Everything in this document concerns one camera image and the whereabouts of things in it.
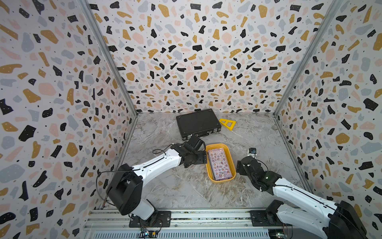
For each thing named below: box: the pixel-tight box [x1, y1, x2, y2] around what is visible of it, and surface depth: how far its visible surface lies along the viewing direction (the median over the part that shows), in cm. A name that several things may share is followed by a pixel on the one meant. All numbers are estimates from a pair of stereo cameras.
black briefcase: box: [176, 108, 222, 141], surface depth 112 cm
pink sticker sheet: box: [207, 147, 233, 181], surface depth 92 cm
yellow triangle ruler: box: [218, 118, 237, 131], surface depth 118 cm
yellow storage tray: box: [205, 143, 237, 184], surface depth 94 cm
